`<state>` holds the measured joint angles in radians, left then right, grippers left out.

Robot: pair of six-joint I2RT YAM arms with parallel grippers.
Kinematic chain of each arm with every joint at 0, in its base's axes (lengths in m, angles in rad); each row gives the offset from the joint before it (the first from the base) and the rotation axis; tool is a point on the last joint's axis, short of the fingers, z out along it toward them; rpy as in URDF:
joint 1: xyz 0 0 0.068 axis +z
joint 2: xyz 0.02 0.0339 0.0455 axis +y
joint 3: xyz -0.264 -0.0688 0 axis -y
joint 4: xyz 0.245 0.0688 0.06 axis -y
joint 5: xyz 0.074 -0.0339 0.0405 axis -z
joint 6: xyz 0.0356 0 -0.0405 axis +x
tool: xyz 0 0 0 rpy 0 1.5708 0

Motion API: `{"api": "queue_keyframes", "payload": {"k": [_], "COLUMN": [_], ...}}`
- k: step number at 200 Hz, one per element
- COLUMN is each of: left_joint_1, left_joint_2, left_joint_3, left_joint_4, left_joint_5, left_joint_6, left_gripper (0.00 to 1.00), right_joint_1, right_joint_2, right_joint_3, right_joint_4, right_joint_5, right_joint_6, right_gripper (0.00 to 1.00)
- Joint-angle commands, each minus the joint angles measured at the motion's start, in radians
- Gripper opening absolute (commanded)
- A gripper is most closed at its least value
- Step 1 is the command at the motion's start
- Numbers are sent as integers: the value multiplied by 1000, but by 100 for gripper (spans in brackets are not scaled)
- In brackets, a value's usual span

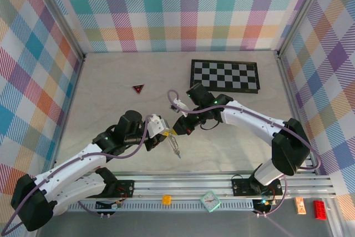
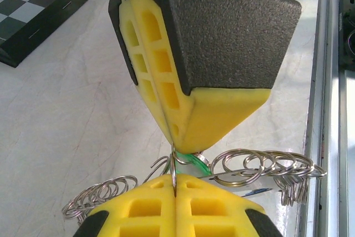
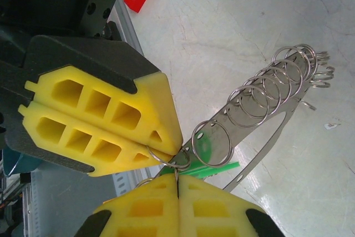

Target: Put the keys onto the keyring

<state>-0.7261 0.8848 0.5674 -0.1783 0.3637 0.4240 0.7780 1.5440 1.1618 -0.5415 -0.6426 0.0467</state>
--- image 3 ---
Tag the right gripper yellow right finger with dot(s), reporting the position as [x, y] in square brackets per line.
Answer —
[188, 220]

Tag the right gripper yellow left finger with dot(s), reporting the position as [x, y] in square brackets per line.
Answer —
[166, 220]

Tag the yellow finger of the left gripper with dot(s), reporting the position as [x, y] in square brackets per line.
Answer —
[91, 165]
[158, 103]

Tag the steel band with key rings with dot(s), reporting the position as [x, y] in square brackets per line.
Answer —
[222, 115]

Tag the green key tag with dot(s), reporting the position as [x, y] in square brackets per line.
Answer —
[206, 148]

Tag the teal square clock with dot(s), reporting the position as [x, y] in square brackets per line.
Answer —
[16, 162]

